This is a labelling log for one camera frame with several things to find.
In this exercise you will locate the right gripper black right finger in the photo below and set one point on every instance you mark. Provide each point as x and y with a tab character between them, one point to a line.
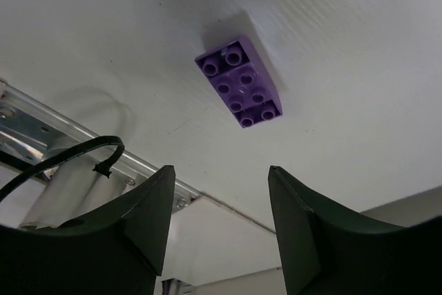
327	248

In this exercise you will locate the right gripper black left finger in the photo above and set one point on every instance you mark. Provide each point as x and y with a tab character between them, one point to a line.
118	248

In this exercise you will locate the purple long lego brick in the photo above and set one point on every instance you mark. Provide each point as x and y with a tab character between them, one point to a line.
238	75

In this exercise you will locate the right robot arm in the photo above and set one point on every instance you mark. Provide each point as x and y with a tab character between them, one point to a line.
206	243

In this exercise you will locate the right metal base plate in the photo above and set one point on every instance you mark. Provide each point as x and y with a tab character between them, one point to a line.
32	132

